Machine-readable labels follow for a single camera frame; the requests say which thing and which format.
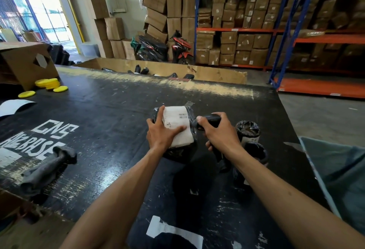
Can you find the person's right hand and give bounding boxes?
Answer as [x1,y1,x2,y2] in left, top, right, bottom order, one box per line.
[196,112,243,160]

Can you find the person's left hand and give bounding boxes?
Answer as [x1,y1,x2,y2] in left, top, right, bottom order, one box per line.
[146,106,187,150]

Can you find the black handheld scanner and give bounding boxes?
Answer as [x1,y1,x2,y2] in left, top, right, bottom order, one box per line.
[196,114,232,173]

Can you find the black parcel white label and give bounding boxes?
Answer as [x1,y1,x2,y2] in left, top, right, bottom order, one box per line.
[152,105,199,163]

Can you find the person's left forearm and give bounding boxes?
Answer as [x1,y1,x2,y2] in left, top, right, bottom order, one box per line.
[59,143,172,249]

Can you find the person's right forearm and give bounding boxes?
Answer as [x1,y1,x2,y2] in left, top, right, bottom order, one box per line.
[228,147,365,249]

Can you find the black wrapped roll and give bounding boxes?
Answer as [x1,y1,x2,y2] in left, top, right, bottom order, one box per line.
[245,142,269,167]
[235,120,262,147]

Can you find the large low cardboard bin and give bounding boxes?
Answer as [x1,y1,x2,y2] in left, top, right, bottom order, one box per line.
[73,58,248,85]

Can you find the red and black motorcycle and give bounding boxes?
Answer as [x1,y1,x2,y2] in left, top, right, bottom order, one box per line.
[170,30,195,65]

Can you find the pile of large cardboard boxes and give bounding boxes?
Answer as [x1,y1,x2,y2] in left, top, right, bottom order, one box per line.
[142,0,197,44]

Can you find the grey plastic tub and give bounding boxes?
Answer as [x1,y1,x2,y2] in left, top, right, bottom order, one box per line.
[80,42,101,57]

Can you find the rows of taped brown cartons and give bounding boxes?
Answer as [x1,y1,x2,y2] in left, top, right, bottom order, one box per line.
[196,0,365,68]

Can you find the tall stack of cardboard boxes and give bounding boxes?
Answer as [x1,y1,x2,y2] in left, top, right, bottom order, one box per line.
[82,0,136,60]

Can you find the blue and orange storage rack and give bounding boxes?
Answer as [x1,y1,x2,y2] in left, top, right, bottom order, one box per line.
[194,0,365,99]

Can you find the grey cloth bundle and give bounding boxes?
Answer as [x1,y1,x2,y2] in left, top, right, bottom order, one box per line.
[20,145,77,196]

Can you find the stack of yellow round pads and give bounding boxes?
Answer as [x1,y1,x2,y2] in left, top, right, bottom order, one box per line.
[35,78,61,90]

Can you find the black bags heap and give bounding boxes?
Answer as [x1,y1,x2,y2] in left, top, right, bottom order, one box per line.
[46,44,83,66]

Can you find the blue grey fabric sack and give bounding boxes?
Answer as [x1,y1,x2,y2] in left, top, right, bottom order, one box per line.
[299,136,365,235]

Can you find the white paper sheet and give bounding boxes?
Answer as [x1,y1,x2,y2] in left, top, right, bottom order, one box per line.
[0,99,37,118]

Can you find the open cardboard box diamond cutout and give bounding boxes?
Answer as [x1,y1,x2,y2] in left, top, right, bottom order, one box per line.
[0,42,60,91]

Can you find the brown cardboard box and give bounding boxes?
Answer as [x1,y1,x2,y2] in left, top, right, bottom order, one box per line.
[0,189,75,249]

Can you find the blue metal gate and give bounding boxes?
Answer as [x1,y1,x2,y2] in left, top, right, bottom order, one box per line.
[0,0,70,43]

